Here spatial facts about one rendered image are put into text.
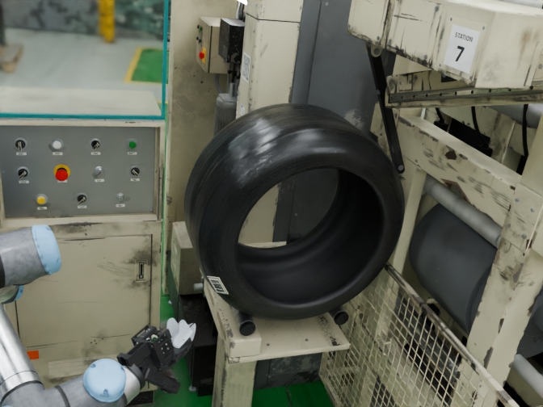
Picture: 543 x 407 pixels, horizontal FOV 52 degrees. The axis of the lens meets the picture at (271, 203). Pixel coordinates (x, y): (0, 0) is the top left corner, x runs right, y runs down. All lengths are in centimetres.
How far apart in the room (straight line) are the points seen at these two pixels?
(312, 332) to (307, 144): 65
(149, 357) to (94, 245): 86
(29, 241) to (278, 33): 85
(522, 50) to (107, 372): 99
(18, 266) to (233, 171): 51
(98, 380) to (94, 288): 111
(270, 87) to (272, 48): 11
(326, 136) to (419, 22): 33
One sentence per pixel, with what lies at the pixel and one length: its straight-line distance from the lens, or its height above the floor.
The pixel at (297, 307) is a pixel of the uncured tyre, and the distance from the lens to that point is 151.
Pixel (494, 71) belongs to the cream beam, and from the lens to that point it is 118.
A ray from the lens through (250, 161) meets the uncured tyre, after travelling 129.
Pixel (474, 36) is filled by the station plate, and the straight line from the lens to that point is 118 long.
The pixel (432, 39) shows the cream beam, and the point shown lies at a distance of 129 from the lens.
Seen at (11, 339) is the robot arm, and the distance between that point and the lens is 117.
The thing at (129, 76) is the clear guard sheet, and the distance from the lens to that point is 188.
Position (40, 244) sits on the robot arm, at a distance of 132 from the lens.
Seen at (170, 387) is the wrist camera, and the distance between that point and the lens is 132.
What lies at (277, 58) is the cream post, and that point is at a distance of 163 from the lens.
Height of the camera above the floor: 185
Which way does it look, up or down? 25 degrees down
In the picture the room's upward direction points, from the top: 7 degrees clockwise
